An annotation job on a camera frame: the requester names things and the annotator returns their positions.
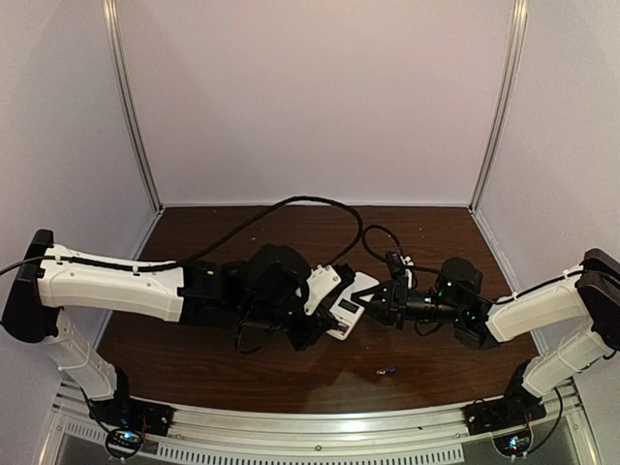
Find aluminium frame post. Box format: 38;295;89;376
469;0;529;215
103;0;164;213

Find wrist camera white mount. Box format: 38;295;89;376
385;250;483;301
249;244;357;316

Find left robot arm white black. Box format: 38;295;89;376
1;230;342;425

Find left aluminium frame post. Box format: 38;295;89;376
103;0;164;213

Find right aluminium frame post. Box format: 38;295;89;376
469;0;529;215

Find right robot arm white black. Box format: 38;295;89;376
352;248;619;416

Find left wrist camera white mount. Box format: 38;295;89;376
249;244;357;316

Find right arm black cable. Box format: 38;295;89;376
362;225;582;304

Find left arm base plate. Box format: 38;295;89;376
88;397;174;437

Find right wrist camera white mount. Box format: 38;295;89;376
385;250;483;301

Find front aluminium rail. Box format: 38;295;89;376
34;380;603;464

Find white remote control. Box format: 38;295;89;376
326;272;379;340

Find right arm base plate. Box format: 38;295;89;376
462;394;546;436

